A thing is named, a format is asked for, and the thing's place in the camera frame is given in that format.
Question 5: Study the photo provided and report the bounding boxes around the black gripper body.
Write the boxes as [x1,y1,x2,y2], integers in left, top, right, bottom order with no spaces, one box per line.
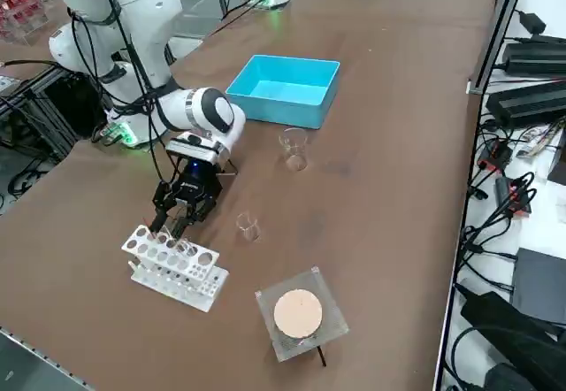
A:
[170,160,223,224]

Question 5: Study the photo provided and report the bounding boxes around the white test tube rack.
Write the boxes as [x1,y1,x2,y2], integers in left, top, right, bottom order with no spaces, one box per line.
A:
[121,225,230,313]

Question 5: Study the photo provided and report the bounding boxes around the small glass beaker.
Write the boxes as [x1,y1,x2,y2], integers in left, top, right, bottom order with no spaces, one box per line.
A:
[235,211,263,244]

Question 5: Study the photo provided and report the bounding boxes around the large glass beaker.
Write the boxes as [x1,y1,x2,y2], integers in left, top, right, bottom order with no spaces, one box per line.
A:
[278,127,310,172]

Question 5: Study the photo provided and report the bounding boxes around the blue plastic bin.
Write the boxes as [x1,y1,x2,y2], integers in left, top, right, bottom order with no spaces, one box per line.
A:
[225,53,341,130]

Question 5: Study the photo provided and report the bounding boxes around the clear acrylic shelf red items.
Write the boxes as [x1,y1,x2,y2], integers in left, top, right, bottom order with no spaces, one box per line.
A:
[0,0,50,45]

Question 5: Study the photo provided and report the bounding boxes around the red and black device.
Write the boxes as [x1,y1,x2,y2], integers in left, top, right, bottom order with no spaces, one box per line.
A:
[479,141,514,173]
[494,176,534,218]

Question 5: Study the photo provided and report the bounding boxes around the black power supply brick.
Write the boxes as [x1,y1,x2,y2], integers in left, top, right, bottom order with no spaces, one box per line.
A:
[503,34,566,78]
[486,79,566,129]

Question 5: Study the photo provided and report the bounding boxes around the dark grey flat box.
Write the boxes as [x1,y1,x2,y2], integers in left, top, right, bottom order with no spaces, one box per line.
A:
[512,247,566,321]

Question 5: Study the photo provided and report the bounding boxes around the small black power adapter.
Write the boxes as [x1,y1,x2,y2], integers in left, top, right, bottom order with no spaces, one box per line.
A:
[516,10,547,34]

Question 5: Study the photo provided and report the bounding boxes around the black frame cart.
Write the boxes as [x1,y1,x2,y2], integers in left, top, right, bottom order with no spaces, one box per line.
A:
[0,61,111,162]

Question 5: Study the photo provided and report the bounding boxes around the aluminium frame post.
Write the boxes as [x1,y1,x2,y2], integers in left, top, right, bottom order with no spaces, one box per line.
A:
[467,0,532,96]

